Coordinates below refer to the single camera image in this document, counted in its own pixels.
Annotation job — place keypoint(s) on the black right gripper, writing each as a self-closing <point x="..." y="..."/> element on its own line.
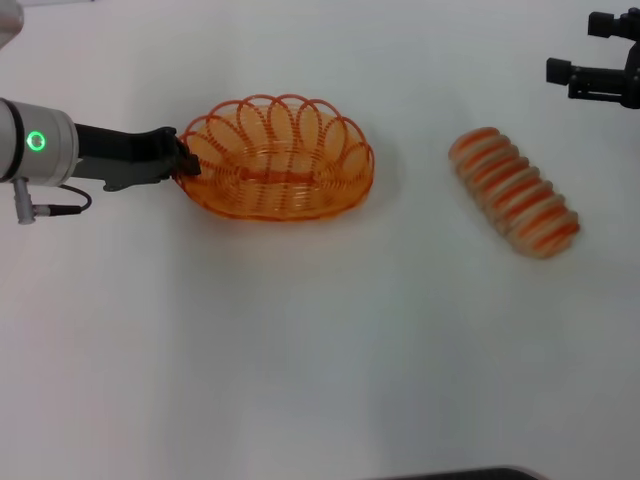
<point x="633" y="60"/>

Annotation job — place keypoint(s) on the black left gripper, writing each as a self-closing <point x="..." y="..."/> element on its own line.
<point x="125" y="146"/>

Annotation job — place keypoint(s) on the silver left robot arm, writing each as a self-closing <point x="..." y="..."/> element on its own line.
<point x="45" y="142"/>

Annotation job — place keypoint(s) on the orange striped long bread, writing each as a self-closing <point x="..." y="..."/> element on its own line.
<point x="515" y="195"/>

